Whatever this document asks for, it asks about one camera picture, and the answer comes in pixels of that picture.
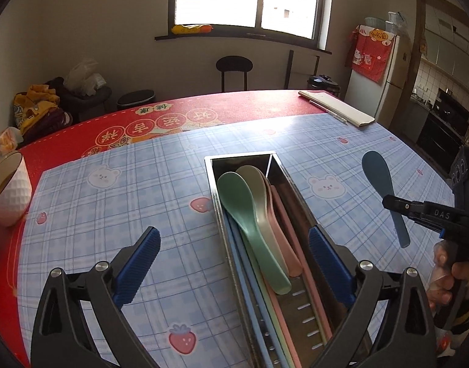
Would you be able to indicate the person's right hand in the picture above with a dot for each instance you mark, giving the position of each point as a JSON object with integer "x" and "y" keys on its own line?
{"x": 441, "y": 287}

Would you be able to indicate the blue spoon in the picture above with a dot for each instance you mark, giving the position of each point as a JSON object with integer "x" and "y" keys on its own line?
{"x": 378, "y": 172}

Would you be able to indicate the beige spoon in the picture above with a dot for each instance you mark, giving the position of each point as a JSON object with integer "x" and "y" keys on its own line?
{"x": 257, "y": 188}

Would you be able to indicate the green spoon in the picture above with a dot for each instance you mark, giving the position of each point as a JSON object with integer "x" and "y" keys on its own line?
{"x": 238, "y": 203}

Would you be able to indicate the clear plastic container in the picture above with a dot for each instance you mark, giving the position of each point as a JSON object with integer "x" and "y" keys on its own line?
{"x": 396, "y": 23}

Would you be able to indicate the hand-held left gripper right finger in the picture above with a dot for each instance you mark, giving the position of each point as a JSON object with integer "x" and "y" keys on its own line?
{"x": 330, "y": 266}

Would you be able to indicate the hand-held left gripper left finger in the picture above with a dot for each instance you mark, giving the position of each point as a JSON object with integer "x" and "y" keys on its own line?
{"x": 138, "y": 264}

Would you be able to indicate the black rice cooker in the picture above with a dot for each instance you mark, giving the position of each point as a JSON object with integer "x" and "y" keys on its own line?
{"x": 322, "y": 83}

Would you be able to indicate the pink spoon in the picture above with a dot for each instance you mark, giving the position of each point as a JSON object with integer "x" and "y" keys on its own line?
{"x": 286, "y": 249}

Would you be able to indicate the folded black table frame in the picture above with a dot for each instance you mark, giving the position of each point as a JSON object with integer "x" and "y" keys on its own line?
{"x": 289, "y": 69}

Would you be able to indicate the clear plastic bag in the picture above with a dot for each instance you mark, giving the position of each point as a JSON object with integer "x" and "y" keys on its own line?
{"x": 83, "y": 74}

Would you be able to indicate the blue chopstick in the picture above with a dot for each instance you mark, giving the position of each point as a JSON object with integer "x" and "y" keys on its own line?
{"x": 244, "y": 295}

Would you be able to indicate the white pen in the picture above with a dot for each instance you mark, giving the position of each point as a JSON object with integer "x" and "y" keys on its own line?
{"x": 328, "y": 112}

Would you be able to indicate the yellow plush toy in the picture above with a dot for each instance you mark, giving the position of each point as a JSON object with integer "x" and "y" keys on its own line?
{"x": 188, "y": 29}

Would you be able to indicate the kitchen wall cabinets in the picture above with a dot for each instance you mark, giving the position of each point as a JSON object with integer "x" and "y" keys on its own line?
{"x": 449, "y": 34}

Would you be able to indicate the dark windowsill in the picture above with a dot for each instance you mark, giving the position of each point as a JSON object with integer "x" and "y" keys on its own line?
{"x": 163, "y": 38}

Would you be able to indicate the metal utensil box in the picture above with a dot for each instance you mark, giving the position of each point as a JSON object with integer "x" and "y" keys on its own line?
{"x": 242, "y": 163}

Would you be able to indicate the yellow garment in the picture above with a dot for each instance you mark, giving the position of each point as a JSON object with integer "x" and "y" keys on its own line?
{"x": 35, "y": 103}

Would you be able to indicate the white textured bowl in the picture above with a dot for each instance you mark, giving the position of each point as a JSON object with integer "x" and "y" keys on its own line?
{"x": 12, "y": 199}

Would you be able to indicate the beige notebook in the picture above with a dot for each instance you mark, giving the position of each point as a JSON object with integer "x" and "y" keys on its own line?
{"x": 338, "y": 107}

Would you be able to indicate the black kitchen stove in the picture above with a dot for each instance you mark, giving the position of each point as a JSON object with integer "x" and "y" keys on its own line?
{"x": 441, "y": 126}

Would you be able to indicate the black trash can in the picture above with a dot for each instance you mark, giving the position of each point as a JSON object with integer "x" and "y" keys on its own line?
{"x": 135, "y": 99}

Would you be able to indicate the red printed tablecloth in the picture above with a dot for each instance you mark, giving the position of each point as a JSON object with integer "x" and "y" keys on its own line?
{"x": 66, "y": 145}

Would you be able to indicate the black stool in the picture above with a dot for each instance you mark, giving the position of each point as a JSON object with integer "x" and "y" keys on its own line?
{"x": 233, "y": 63}

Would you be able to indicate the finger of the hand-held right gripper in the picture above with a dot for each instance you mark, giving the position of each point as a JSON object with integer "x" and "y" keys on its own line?
{"x": 430, "y": 212}

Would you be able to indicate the dark armchair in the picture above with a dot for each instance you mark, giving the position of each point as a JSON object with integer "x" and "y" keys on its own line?
{"x": 91, "y": 103}

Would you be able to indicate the red printed cloth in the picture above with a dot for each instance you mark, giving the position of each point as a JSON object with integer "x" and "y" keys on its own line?
{"x": 372, "y": 57}

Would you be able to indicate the orange tissue packet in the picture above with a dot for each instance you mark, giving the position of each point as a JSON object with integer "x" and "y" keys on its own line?
{"x": 4, "y": 143}

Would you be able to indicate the pink chopstick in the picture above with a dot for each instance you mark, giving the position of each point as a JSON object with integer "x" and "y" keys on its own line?
{"x": 292, "y": 352}
{"x": 319, "y": 310}

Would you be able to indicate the white fridge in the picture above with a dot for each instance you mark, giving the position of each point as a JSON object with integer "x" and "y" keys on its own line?
{"x": 387, "y": 96}

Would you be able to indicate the wooden door frame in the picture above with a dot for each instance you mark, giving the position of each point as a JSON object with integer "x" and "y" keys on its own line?
{"x": 410, "y": 46}

